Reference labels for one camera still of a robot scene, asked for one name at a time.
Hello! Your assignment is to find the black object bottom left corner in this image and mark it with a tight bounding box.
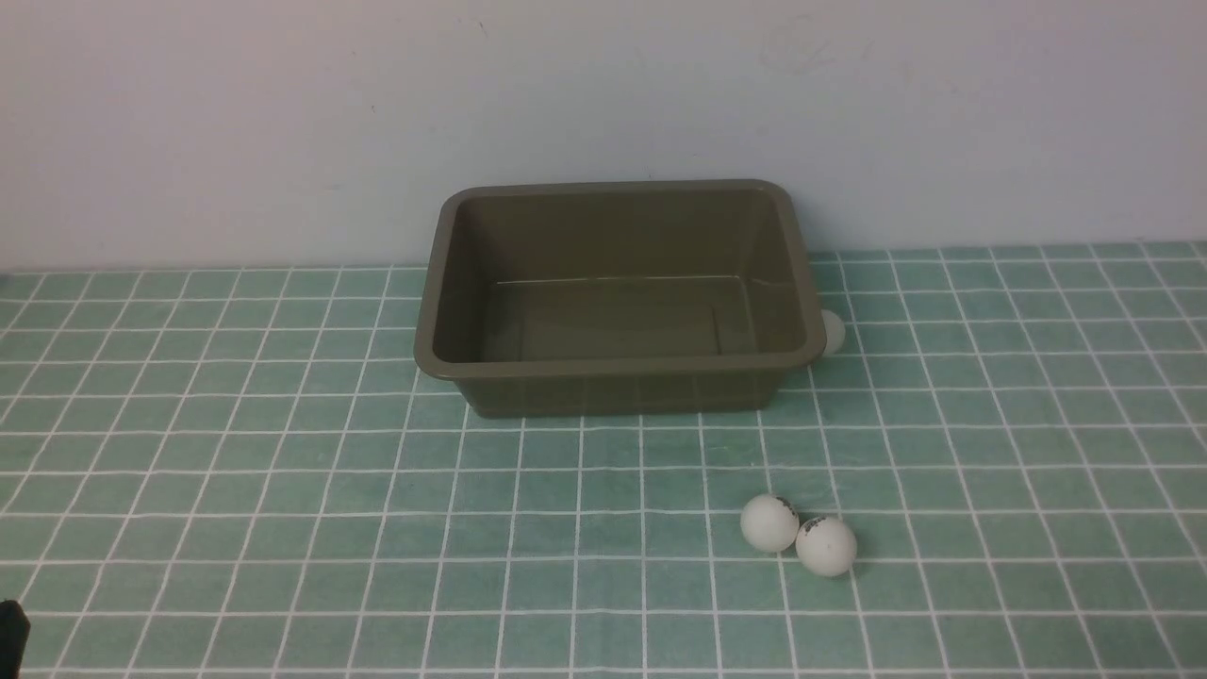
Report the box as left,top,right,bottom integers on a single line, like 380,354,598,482
0,599,31,679

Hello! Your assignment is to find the white ping-pong ball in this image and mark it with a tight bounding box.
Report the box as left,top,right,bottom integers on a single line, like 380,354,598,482
795,516,858,576
737,494,801,554

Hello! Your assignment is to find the olive plastic storage bin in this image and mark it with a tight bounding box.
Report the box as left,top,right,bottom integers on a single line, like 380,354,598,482
414,178,827,420

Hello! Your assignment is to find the green checkered tablecloth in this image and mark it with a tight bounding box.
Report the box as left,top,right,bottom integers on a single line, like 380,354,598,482
1,241,1206,678

